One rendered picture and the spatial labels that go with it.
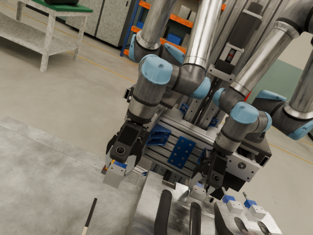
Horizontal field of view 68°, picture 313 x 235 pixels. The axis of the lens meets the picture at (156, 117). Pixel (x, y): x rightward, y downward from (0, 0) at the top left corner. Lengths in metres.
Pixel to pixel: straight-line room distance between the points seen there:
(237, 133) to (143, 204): 0.36
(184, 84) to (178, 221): 0.42
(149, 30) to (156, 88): 0.48
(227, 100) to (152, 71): 0.40
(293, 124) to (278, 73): 5.16
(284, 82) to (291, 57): 0.59
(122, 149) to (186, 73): 0.29
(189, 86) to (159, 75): 0.15
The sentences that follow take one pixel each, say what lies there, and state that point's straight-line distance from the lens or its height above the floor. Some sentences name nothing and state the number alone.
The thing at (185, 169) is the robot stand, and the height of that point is 0.73.
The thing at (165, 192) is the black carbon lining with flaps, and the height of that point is 0.89.
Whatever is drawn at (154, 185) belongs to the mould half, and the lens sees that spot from 0.84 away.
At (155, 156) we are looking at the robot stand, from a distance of 1.27.
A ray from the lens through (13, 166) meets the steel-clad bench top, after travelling 0.91.
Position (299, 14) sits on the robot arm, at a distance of 0.93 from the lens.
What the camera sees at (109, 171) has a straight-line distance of 0.72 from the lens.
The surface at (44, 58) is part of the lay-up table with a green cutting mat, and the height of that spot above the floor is 0.19.
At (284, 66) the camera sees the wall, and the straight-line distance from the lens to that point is 6.21.
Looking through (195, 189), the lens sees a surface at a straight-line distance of 0.88.
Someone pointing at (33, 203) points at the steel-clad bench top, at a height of 0.80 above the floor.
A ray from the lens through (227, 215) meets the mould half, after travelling 0.97.
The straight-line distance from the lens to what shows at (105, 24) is 6.14.
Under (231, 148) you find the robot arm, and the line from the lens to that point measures 0.78.
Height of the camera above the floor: 1.43
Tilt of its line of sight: 25 degrees down
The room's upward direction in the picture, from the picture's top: 24 degrees clockwise
